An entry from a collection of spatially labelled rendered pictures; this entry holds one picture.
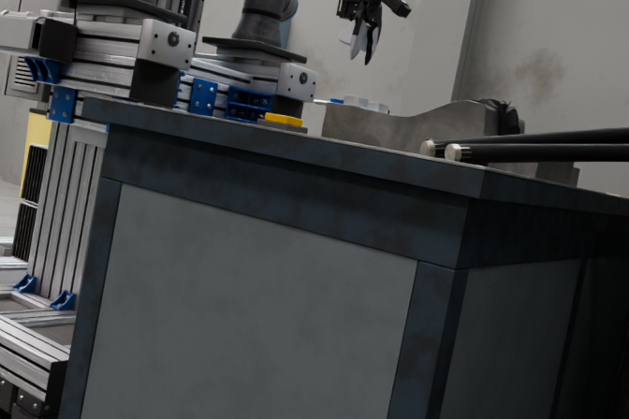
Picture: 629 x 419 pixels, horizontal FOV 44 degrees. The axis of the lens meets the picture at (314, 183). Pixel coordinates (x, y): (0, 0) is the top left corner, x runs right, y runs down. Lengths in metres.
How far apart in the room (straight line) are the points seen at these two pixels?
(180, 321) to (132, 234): 0.17
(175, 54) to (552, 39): 2.76
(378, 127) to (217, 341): 0.72
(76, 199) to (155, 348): 1.04
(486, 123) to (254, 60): 0.84
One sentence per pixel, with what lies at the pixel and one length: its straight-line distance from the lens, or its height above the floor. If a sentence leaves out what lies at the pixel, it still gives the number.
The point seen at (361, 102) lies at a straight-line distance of 1.81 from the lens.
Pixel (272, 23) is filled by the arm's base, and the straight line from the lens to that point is 2.27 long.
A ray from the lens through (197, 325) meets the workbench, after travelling 1.17.
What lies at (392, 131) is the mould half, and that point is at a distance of 1.68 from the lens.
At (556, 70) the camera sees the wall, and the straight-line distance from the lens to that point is 4.22.
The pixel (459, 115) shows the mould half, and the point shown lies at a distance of 1.62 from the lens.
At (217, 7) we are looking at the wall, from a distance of 5.62.
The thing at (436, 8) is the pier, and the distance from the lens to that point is 4.41.
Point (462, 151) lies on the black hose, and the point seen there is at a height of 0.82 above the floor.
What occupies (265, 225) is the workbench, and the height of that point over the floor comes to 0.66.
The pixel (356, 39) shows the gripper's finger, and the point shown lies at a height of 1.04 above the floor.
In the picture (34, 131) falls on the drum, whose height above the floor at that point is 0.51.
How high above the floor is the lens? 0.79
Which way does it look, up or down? 3 degrees down
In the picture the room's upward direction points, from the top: 11 degrees clockwise
